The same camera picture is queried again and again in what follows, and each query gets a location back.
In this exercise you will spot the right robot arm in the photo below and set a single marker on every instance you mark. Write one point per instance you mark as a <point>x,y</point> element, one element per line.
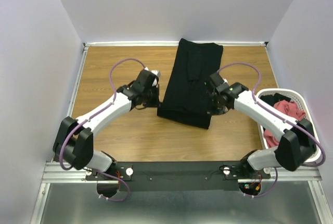
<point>296,140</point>

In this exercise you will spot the aluminium front frame rail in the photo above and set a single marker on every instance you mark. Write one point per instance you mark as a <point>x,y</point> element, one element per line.
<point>66,197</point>

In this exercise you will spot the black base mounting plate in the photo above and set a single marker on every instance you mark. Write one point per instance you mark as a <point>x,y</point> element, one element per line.
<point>182,176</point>

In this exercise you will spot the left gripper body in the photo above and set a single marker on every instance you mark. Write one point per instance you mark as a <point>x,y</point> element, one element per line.
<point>152,97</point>

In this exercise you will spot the black t shirt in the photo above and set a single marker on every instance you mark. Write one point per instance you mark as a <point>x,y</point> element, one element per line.
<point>186,100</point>

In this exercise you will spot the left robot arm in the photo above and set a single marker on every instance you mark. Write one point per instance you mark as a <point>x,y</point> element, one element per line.
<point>74,142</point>

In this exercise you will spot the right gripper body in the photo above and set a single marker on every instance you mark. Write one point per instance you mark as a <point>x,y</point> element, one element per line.
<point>213,106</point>

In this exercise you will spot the pink shirt in basket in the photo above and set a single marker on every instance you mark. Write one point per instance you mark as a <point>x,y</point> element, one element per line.
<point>288,108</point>

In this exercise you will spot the black garment in basket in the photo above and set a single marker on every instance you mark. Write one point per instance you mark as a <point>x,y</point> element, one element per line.
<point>274,98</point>

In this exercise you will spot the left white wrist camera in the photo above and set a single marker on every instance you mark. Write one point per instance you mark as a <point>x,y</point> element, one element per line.
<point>156,76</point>

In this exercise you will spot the aluminium back table rail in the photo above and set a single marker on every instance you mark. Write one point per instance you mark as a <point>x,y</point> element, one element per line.
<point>166,43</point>

